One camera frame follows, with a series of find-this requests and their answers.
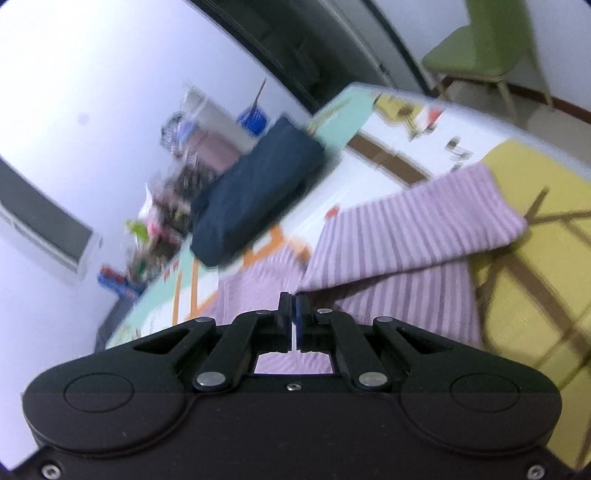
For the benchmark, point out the blue plastic basket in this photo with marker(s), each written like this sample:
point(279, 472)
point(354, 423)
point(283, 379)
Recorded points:
point(253, 119)

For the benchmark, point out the folded navy clothes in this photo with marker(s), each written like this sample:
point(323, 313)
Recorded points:
point(254, 194)

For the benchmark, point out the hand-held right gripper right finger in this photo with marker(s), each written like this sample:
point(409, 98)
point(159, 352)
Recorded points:
point(300, 323)

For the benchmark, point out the purple striped shirt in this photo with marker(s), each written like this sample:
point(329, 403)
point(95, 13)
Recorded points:
point(392, 230)

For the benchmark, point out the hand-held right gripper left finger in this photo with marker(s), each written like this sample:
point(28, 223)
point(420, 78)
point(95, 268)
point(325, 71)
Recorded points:
point(285, 323)

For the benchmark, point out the white framed window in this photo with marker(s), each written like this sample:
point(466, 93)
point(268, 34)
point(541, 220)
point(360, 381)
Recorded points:
point(41, 217)

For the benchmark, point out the printed cartoon play mat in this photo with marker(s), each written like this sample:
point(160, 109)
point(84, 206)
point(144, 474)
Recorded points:
point(531, 323)

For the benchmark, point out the green chair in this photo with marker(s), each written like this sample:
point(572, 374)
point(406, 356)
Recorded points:
point(466, 50)

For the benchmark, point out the wooden stick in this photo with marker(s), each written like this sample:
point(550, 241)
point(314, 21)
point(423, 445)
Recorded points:
point(260, 94)

